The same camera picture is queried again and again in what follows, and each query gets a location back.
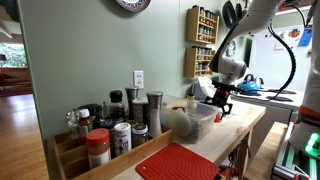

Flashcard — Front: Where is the black lid jar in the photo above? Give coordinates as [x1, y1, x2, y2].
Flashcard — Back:
[78, 103, 103, 129]

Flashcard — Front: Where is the blue kettle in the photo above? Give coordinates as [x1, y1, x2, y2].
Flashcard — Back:
[237, 73, 261, 95]

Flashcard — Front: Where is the white paper sheet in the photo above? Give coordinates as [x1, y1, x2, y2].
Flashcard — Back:
[274, 36, 288, 51]

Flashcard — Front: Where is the decorative wall plate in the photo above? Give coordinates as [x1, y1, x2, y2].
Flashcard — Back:
[115, 0, 152, 13]

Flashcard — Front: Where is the white spice shaker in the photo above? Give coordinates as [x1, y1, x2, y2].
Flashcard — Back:
[113, 122, 133, 157]

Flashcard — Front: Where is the white refrigerator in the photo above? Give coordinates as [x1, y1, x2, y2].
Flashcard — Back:
[249, 23, 318, 91]

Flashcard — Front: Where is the aluminium robot stand frame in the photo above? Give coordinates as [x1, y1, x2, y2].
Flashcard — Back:
[271, 124, 320, 180]

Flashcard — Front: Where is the clear plastic container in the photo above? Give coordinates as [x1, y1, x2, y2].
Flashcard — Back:
[160, 94, 220, 144]

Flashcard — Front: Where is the black stove burner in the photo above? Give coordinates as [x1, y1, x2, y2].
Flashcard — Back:
[265, 95, 294, 103]
[267, 88, 298, 95]
[238, 91, 263, 97]

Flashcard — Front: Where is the black cap glass bottle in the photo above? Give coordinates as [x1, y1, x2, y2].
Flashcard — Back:
[109, 89, 127, 123]

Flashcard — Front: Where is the small white lid glass jar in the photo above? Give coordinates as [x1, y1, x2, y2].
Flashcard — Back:
[131, 123, 149, 149]

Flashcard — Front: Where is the blue lid jar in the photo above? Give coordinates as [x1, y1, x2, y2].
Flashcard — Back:
[98, 118, 118, 159]

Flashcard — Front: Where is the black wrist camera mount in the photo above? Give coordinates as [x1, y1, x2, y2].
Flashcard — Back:
[211, 80, 244, 94]

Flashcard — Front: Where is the blue paper sheet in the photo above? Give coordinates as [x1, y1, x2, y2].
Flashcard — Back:
[297, 27, 314, 48]

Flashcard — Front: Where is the red silicone mat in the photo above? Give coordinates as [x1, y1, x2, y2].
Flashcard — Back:
[135, 142, 221, 180]

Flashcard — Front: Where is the white cap sauce bottle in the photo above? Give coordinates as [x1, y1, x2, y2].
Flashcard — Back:
[77, 108, 94, 138]

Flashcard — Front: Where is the clear glass shaker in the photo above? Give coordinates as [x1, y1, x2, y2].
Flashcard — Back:
[65, 109, 81, 139]

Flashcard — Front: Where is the wooden spice rack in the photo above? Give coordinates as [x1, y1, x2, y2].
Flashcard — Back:
[185, 5, 220, 45]
[184, 46, 216, 79]

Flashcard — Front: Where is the dark steel grinder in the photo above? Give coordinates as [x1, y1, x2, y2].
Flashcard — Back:
[124, 86, 140, 121]

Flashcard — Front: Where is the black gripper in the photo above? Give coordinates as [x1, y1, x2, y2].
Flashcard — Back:
[203, 89, 234, 118]

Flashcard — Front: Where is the black frying pan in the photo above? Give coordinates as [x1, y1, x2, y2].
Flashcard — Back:
[234, 2, 244, 22]
[222, 0, 238, 29]

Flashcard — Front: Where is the steel pepper mill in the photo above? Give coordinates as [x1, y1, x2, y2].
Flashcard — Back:
[146, 91, 164, 138]

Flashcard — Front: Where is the colourful magnet picture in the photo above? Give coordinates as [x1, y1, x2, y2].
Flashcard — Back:
[288, 28, 301, 43]

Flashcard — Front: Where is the white stove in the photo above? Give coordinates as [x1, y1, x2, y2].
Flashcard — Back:
[229, 68, 305, 111]

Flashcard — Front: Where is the wooden spice tray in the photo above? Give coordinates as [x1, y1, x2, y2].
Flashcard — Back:
[46, 128, 175, 180]

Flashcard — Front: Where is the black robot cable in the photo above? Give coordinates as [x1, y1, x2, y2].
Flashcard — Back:
[266, 4, 316, 102]

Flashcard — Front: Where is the orange lid spice jar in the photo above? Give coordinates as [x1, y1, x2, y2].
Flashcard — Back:
[85, 128, 112, 169]

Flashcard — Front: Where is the tall white lid jar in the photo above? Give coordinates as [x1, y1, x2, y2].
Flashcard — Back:
[132, 97, 149, 124]

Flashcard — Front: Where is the white wall outlet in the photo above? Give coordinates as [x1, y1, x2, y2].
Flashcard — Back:
[133, 70, 145, 90]

